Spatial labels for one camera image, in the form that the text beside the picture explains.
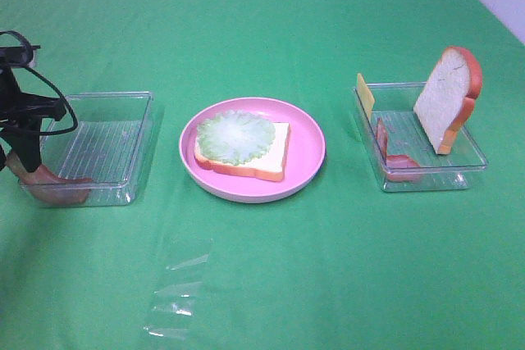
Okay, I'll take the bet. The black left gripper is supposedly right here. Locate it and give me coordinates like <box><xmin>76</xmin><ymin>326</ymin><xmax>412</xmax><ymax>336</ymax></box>
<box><xmin>0</xmin><ymin>66</ymin><xmax>66</xmax><ymax>173</ymax></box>

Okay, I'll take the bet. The bacon strip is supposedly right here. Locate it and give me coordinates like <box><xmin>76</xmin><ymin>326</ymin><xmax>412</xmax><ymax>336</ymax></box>
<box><xmin>376</xmin><ymin>118</ymin><xmax>421</xmax><ymax>182</ymax></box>
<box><xmin>6</xmin><ymin>151</ymin><xmax>93</xmax><ymax>206</ymax></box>

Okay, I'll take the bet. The green lettuce leaf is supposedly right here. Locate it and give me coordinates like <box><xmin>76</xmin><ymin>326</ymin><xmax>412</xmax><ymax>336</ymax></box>
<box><xmin>196</xmin><ymin>110</ymin><xmax>276</xmax><ymax>166</ymax></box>

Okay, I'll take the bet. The white bread slice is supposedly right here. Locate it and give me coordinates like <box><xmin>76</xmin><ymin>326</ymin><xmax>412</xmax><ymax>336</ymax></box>
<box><xmin>194</xmin><ymin>122</ymin><xmax>291</xmax><ymax>182</ymax></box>
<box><xmin>413</xmin><ymin>46</ymin><xmax>482</xmax><ymax>155</ymax></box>

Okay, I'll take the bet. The yellow cheese slice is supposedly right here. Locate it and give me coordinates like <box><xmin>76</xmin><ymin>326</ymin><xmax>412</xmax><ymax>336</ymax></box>
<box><xmin>356</xmin><ymin>73</ymin><xmax>375</xmax><ymax>125</ymax></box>

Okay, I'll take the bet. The left clear plastic tray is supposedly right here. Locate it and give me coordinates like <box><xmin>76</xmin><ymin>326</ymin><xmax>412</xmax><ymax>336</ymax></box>
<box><xmin>20</xmin><ymin>91</ymin><xmax>154</xmax><ymax>207</ymax></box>

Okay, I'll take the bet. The clear plastic tray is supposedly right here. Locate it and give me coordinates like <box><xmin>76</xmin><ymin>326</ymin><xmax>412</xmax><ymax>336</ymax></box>
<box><xmin>353</xmin><ymin>82</ymin><xmax>488</xmax><ymax>193</ymax></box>
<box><xmin>20</xmin><ymin>91</ymin><xmax>154</xmax><ymax>207</ymax></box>

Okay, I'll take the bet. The pink round plate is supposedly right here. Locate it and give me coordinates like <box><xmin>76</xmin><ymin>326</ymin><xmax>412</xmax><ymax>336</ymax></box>
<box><xmin>179</xmin><ymin>97</ymin><xmax>326</xmax><ymax>203</ymax></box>

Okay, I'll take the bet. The green tablecloth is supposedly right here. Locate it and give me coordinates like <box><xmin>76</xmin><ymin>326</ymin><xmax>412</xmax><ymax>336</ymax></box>
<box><xmin>1</xmin><ymin>0</ymin><xmax>524</xmax><ymax>349</ymax></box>

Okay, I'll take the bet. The right clear plastic tray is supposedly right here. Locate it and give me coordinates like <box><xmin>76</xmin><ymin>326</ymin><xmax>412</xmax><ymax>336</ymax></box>
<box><xmin>353</xmin><ymin>82</ymin><xmax>488</xmax><ymax>193</ymax></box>

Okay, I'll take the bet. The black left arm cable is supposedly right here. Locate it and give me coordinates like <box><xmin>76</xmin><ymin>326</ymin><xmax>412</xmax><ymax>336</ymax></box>
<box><xmin>0</xmin><ymin>30</ymin><xmax>80</xmax><ymax>136</ymax></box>

